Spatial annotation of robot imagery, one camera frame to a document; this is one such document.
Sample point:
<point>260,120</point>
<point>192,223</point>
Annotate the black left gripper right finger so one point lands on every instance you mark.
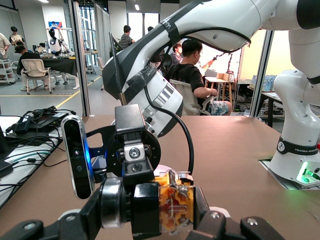
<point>237,231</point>

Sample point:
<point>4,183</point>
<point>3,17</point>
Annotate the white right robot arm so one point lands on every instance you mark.
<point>212,15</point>

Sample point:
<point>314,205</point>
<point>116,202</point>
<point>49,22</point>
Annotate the seated person grey shirt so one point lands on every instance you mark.
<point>176,56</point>

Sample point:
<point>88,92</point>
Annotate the seated person black long sleeves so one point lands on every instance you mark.
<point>27,56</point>

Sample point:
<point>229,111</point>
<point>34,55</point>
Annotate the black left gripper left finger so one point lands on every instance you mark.
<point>50,230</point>

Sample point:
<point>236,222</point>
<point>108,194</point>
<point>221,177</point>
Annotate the white humanoid robot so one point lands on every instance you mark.
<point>53,42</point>

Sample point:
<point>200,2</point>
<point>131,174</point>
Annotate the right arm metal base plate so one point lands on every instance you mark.
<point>282,180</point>

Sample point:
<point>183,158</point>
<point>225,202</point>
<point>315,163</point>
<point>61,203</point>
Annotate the orange push button switch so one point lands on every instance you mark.
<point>175,200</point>

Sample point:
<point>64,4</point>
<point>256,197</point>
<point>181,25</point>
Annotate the seated person black t-shirt glasses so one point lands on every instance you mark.
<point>190,75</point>

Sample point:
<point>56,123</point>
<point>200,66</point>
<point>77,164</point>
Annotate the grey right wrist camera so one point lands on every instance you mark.
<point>80,175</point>

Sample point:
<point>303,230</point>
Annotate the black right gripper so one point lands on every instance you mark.
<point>132,120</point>

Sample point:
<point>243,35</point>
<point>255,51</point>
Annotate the small wooden table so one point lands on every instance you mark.
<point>220,79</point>

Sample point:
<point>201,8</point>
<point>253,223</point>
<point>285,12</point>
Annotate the white mesh office chair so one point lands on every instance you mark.
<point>185,95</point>

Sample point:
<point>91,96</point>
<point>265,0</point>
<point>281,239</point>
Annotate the black power adapter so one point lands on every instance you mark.
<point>23,125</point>

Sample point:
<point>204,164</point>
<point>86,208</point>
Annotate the person beige shirt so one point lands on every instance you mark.
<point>3,42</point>

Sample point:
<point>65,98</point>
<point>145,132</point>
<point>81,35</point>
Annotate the desk with black cloth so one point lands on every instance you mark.
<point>60,66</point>

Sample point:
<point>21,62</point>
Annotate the person black cap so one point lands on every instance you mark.
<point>16,37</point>

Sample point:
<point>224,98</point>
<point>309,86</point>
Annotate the standing person striped shirt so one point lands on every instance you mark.
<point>126,40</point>

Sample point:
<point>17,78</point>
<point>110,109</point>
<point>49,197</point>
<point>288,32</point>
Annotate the pink round plate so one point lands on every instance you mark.
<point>161,168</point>

